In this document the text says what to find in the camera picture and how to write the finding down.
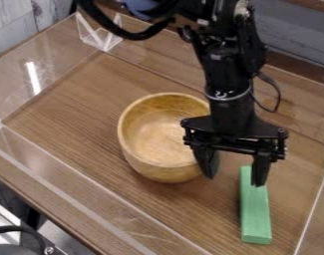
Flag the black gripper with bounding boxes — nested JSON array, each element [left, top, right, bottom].
[[180, 89, 290, 187]]

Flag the green rectangular block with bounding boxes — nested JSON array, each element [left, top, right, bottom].
[[240, 165, 272, 245]]

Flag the brown wooden bowl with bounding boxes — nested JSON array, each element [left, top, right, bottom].
[[117, 93, 208, 183]]

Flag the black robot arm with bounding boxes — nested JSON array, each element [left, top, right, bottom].
[[167, 0, 288, 186]]

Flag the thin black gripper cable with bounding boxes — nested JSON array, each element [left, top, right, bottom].
[[248, 72, 283, 114]]

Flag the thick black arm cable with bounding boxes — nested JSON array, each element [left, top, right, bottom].
[[76, 0, 179, 42]]

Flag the clear acrylic corner bracket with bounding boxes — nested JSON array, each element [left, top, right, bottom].
[[76, 13, 124, 53]]

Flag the black metal table bracket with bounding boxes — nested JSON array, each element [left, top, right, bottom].
[[20, 218, 70, 255]]

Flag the black cable under table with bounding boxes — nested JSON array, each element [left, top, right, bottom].
[[0, 225, 49, 255]]

